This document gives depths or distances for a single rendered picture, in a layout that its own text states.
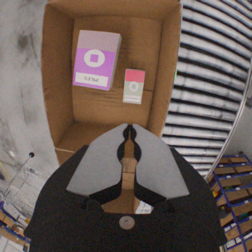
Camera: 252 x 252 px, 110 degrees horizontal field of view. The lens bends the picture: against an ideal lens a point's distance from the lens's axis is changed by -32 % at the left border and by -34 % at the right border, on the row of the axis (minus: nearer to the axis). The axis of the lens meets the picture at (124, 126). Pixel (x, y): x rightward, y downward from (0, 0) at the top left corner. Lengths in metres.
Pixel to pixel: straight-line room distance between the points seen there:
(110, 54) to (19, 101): 1.79
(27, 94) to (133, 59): 1.63
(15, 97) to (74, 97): 1.67
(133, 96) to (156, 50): 0.16
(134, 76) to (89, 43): 0.16
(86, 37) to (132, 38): 0.14
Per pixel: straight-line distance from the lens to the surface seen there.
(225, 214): 1.00
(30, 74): 1.78
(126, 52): 0.42
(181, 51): 0.60
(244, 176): 2.09
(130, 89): 0.39
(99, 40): 0.37
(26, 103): 1.95
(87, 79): 0.38
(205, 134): 0.78
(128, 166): 0.62
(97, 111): 0.47
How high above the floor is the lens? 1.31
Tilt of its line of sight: 61 degrees down
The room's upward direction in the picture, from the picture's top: 174 degrees counter-clockwise
